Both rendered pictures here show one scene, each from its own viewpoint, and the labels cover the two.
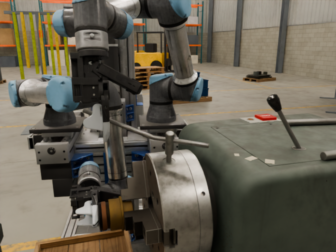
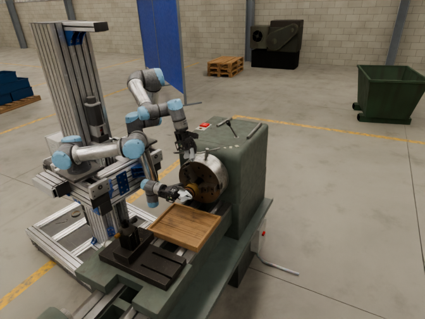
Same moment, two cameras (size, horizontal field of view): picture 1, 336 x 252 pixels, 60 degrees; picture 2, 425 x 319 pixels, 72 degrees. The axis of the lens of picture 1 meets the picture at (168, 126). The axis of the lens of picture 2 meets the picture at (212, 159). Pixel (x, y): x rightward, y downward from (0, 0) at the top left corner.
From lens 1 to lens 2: 133 cm
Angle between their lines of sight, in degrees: 44
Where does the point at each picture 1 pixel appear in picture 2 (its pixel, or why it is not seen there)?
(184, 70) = not seen: hidden behind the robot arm
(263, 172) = (241, 150)
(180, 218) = (222, 177)
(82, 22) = (181, 118)
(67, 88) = (141, 145)
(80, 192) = (170, 190)
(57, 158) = (104, 190)
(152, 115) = not seen: hidden behind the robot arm
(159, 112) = not seen: hidden behind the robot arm
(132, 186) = (191, 176)
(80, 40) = (181, 125)
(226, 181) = (229, 158)
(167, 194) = (215, 171)
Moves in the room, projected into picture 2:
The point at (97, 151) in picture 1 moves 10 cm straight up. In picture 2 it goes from (112, 176) to (109, 164)
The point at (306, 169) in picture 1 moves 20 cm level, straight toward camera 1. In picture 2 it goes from (248, 144) to (262, 157)
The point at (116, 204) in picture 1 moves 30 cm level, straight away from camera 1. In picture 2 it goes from (192, 186) to (155, 173)
